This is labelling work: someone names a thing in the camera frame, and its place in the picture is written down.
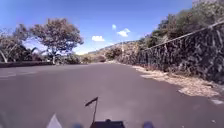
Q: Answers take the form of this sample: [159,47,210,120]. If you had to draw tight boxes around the robot's own part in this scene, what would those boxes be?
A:
[143,121,155,128]
[72,123,84,128]
[45,113,63,128]
[84,96,126,128]

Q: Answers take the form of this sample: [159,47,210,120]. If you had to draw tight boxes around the dry leaf roadside strip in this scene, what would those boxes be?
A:
[131,64,224,101]

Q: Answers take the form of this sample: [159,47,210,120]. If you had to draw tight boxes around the group of trees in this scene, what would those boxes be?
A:
[0,23,38,64]

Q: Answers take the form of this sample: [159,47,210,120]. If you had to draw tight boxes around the grey asphalt road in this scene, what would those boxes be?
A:
[0,62,224,128]

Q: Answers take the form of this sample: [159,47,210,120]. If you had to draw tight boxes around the large broad tree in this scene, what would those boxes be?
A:
[29,18,85,65]

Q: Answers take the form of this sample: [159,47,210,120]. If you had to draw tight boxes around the low dark wall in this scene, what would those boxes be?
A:
[0,60,55,69]

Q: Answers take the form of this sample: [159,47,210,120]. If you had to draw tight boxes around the bushy hillside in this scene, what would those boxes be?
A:
[78,40,141,64]

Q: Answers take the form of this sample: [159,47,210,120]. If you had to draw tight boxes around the trees above stone wall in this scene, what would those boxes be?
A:
[138,0,224,49]

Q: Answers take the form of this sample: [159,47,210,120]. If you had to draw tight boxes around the tall dark stone wall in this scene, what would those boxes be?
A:
[114,20,224,85]

